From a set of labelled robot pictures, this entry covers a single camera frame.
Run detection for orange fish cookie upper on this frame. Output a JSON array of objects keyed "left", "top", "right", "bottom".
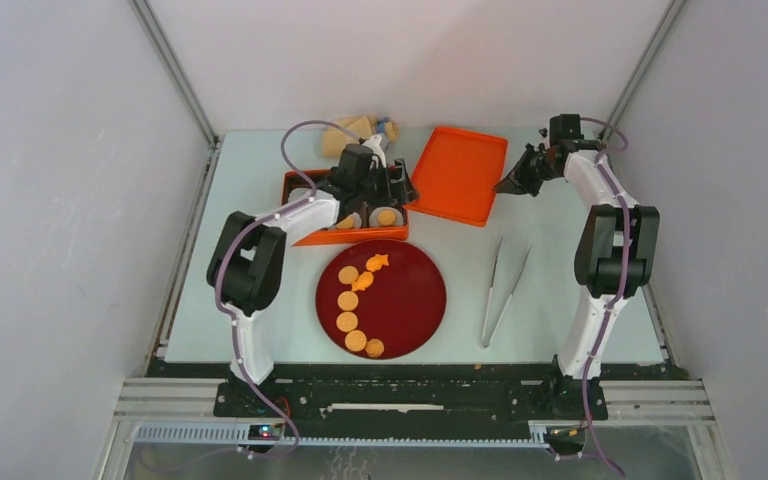
[{"left": 365, "top": 254, "right": 389, "bottom": 272}]

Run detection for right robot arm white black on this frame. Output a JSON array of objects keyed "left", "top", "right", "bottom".
[{"left": 494, "top": 114, "right": 660, "bottom": 381}]

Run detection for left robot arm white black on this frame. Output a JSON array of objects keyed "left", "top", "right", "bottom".
[{"left": 206, "top": 140, "right": 419, "bottom": 417}]

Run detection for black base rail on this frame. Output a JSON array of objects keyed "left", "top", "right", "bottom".
[{"left": 213, "top": 363, "right": 608, "bottom": 440}]

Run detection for round tan biscuit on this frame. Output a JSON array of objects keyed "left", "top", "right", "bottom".
[
  {"left": 376, "top": 209, "right": 398, "bottom": 227},
  {"left": 335, "top": 216, "right": 356, "bottom": 230},
  {"left": 336, "top": 311, "right": 358, "bottom": 333},
  {"left": 337, "top": 291, "right": 359, "bottom": 312},
  {"left": 344, "top": 329, "right": 367, "bottom": 352},
  {"left": 338, "top": 266, "right": 359, "bottom": 285}
]

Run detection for swirl tan cookie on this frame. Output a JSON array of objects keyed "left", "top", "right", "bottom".
[{"left": 364, "top": 338, "right": 385, "bottom": 358}]

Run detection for orange cookie box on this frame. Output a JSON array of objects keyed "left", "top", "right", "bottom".
[{"left": 281, "top": 169, "right": 410, "bottom": 247}]

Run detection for metal tongs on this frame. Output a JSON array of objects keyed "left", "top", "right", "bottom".
[{"left": 479, "top": 234, "right": 532, "bottom": 350}]

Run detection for orange box lid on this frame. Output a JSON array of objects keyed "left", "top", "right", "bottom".
[{"left": 408, "top": 126, "right": 508, "bottom": 227}]

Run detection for beige cloth bundle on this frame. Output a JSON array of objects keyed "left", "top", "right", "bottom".
[{"left": 321, "top": 115, "right": 400, "bottom": 158}]

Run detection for dark red round plate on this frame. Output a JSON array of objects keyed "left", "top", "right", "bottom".
[{"left": 314, "top": 239, "right": 447, "bottom": 361}]

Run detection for orange fish cookie lower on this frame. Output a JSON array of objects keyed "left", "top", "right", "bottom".
[{"left": 351, "top": 271, "right": 375, "bottom": 292}]

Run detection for orange fish cookie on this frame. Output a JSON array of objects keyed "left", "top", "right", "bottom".
[
  {"left": 365, "top": 254, "right": 389, "bottom": 272},
  {"left": 351, "top": 271, "right": 375, "bottom": 292}
]

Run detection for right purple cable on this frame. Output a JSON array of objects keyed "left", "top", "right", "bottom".
[{"left": 579, "top": 117, "right": 634, "bottom": 478}]

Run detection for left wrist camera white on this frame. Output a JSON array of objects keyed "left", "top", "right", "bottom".
[{"left": 362, "top": 134, "right": 389, "bottom": 167}]

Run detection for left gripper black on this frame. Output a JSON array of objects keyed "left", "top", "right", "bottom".
[{"left": 355, "top": 159, "right": 419, "bottom": 208}]

